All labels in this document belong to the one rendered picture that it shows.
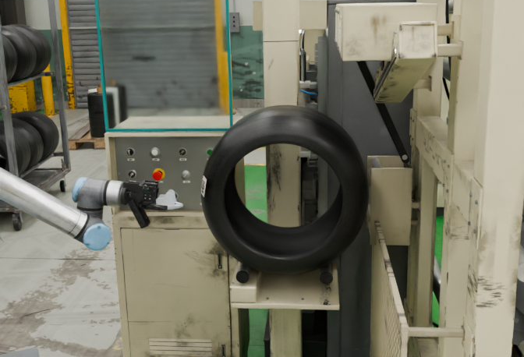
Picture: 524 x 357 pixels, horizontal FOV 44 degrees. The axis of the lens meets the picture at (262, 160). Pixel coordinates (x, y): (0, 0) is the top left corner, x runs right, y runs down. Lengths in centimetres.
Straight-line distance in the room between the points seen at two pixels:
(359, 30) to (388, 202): 86
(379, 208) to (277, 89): 58
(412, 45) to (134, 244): 169
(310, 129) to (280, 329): 97
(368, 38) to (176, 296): 166
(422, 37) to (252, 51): 947
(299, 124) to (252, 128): 15
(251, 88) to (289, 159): 874
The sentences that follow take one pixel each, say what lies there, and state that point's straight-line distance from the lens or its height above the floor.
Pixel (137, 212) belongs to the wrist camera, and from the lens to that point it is 228.
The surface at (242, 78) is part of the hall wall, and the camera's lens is 1114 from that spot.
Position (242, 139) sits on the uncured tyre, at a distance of 204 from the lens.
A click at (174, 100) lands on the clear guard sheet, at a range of 274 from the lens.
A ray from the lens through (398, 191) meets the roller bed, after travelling 240.
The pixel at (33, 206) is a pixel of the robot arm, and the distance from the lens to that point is 213.
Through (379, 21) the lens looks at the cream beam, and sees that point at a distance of 174.
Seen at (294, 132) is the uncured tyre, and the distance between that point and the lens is 202.
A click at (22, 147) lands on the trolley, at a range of 564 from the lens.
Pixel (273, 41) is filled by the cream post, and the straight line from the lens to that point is 237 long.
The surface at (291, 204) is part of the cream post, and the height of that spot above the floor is 104.
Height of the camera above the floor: 180
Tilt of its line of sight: 14 degrees down
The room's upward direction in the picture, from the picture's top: 1 degrees counter-clockwise
